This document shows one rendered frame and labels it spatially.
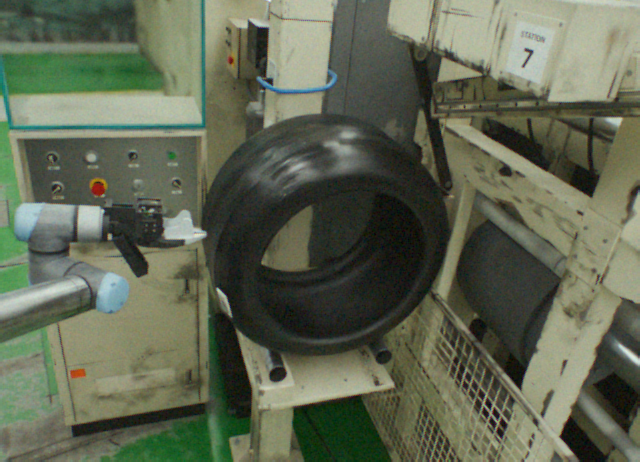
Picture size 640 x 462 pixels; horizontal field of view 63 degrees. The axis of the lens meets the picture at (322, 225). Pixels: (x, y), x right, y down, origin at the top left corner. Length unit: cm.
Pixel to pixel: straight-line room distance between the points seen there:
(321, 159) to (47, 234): 55
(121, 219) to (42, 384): 165
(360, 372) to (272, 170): 67
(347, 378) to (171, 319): 82
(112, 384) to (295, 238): 103
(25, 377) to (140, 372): 71
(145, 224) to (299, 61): 54
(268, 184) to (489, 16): 51
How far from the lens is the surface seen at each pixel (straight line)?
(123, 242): 115
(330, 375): 146
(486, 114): 123
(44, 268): 116
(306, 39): 133
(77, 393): 225
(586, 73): 92
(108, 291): 106
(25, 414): 259
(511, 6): 98
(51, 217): 112
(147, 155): 176
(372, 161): 108
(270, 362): 131
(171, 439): 236
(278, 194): 104
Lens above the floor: 182
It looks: 28 degrees down
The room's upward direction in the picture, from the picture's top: 6 degrees clockwise
